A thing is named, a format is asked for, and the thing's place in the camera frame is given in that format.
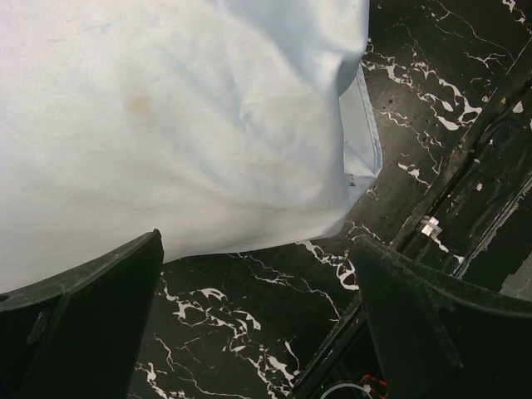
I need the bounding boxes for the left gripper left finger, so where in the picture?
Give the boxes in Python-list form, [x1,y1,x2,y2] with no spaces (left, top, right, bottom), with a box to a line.
[1,230,163,398]

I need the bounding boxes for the light blue pillowcase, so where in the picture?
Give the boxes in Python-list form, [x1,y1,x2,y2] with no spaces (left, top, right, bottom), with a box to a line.
[1,1,382,292]

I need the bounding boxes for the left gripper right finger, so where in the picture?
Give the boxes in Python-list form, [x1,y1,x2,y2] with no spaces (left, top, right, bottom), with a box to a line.
[352,237,531,398]

